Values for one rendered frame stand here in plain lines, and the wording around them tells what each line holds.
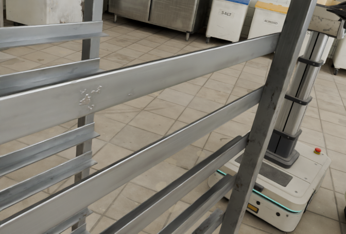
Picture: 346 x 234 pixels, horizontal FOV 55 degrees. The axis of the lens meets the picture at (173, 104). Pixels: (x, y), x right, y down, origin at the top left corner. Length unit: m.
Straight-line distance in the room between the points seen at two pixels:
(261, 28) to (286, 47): 4.63
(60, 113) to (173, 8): 4.92
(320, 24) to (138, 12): 3.89
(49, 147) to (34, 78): 0.19
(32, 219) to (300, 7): 0.44
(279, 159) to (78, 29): 1.47
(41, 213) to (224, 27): 5.05
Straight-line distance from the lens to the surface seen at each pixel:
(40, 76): 0.75
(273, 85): 0.56
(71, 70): 0.79
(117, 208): 1.83
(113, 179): 0.31
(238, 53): 0.43
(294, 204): 1.81
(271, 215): 1.88
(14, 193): 0.87
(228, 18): 5.22
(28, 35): 0.71
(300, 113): 1.90
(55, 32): 0.74
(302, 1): 0.54
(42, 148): 0.84
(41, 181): 0.90
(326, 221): 2.20
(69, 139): 0.88
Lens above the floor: 1.24
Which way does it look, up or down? 25 degrees down
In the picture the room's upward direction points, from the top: 11 degrees clockwise
